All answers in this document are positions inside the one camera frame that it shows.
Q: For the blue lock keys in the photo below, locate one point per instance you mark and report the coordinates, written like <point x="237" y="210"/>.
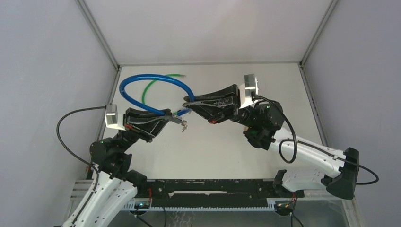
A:
<point x="184" y="125"/>

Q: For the green cable lock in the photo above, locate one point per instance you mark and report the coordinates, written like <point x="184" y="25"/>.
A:
<point x="163" y="95"/>

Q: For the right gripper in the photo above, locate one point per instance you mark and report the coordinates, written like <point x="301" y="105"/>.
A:
<point x="217" y="111"/>

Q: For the white cable duct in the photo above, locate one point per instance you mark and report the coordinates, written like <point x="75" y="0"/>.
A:
<point x="136" y="205"/>

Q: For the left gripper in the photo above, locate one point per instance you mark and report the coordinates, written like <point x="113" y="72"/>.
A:
<point x="148" y="128"/>

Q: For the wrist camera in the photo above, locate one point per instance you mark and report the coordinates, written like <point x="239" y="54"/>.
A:
<point x="113" y="119"/>
<point x="248" y="90"/>

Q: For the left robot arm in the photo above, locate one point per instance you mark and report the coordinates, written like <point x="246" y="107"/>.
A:
<point x="114" y="183"/>

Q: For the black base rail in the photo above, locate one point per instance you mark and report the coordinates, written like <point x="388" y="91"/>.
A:
<point x="212" y="193"/>

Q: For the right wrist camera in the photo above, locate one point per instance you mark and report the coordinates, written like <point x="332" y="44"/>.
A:
<point x="248" y="90"/>

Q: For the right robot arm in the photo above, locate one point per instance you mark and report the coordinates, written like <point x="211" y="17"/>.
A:
<point x="333" y="170"/>

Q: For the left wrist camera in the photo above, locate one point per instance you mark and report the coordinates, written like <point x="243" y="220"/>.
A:
<point x="113" y="119"/>

